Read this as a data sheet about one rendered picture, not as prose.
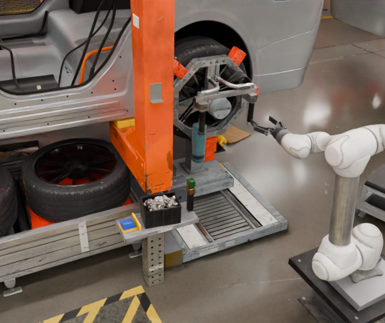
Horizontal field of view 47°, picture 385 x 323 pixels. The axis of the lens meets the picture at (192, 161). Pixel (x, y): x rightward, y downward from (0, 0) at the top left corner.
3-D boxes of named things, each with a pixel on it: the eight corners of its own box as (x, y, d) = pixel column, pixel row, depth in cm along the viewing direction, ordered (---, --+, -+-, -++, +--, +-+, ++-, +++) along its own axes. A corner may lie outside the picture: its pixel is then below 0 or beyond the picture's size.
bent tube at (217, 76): (237, 77, 285) (239, 61, 279) (254, 88, 270) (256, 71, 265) (213, 81, 278) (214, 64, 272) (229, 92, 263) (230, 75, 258)
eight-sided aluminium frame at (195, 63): (238, 126, 314) (246, 50, 285) (243, 130, 309) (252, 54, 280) (168, 141, 293) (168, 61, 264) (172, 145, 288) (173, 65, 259)
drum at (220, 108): (215, 104, 295) (216, 84, 288) (231, 118, 279) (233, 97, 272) (196, 107, 290) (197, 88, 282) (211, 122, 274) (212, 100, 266)
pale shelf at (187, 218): (186, 205, 261) (186, 200, 260) (198, 222, 249) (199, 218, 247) (114, 224, 245) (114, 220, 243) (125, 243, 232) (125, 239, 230)
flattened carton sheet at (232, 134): (209, 115, 457) (209, 112, 455) (251, 135, 424) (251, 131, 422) (188, 124, 439) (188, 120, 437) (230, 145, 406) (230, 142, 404)
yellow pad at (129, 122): (131, 116, 298) (131, 110, 295) (138, 125, 287) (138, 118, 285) (111, 120, 292) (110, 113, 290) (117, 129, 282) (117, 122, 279)
